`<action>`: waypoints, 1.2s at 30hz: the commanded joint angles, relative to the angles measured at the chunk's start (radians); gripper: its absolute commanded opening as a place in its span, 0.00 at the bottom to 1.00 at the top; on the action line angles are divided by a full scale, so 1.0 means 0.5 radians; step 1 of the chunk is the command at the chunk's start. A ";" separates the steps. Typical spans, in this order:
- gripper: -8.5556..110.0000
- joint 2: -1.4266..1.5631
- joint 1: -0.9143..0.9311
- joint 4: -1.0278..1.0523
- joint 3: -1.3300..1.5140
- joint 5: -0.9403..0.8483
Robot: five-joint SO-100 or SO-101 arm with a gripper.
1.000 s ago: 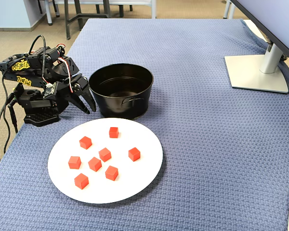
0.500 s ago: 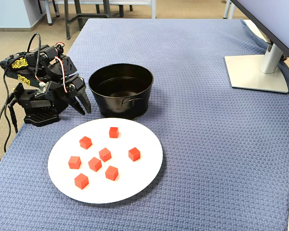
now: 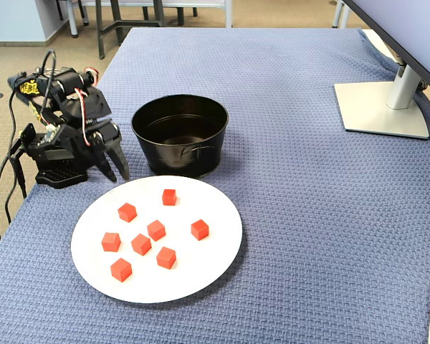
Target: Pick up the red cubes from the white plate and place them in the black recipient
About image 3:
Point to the computer monitor screen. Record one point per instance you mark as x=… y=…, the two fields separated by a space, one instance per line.
x=415 y=28

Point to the red cube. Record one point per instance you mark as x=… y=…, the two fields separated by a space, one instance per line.
x=166 y=258
x=200 y=229
x=169 y=198
x=156 y=230
x=141 y=244
x=121 y=270
x=127 y=213
x=111 y=242

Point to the silver monitor stand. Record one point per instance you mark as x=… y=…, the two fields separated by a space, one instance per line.
x=380 y=111

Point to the white table with leg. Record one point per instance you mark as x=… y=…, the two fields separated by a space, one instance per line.
x=228 y=16

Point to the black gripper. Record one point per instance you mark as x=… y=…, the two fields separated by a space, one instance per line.
x=106 y=137

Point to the black metal bucket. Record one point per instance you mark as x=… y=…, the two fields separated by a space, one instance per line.
x=172 y=157

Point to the white round plate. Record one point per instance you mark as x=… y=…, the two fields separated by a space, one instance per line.
x=200 y=272

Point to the white metal desk legs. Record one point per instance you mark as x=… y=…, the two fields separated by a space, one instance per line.
x=337 y=14

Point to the black chair leg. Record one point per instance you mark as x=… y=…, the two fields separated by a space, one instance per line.
x=195 y=12
x=145 y=13
x=84 y=14
x=59 y=10
x=180 y=17

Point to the white table leg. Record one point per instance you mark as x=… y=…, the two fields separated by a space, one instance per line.
x=74 y=25

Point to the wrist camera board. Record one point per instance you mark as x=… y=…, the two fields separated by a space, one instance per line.
x=52 y=133

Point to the blue woven table cloth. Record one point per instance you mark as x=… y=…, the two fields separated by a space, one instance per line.
x=308 y=215

